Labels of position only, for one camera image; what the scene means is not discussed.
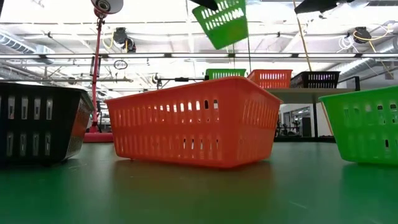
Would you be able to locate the green plastic basket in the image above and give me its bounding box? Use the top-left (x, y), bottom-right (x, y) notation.
top-left (318, 85), bottom-right (398, 165)
top-left (205, 68), bottom-right (247, 80)
top-left (192, 0), bottom-right (249, 50)

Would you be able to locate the black plastic basket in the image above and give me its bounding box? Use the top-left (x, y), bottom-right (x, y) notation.
top-left (0, 81), bottom-right (95, 166)
top-left (290, 70), bottom-right (341, 89)

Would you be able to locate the orange plastic basket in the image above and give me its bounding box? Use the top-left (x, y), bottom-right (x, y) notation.
top-left (247, 69), bottom-right (294, 90)
top-left (104, 77), bottom-right (283, 169)

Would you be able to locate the red lamp with white shade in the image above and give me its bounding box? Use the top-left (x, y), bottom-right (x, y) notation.
top-left (83, 0), bottom-right (124, 143)

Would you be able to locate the yellow hanging cable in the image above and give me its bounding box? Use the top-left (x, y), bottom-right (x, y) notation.
top-left (292, 0), bottom-right (313, 72)

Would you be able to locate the black ceiling cable reel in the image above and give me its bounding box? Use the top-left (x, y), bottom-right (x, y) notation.
top-left (353, 26), bottom-right (373, 44)
top-left (111, 27), bottom-right (137, 54)

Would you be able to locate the wooden shelf with black frame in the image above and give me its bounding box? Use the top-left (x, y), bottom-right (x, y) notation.
top-left (203, 76), bottom-right (361, 139)

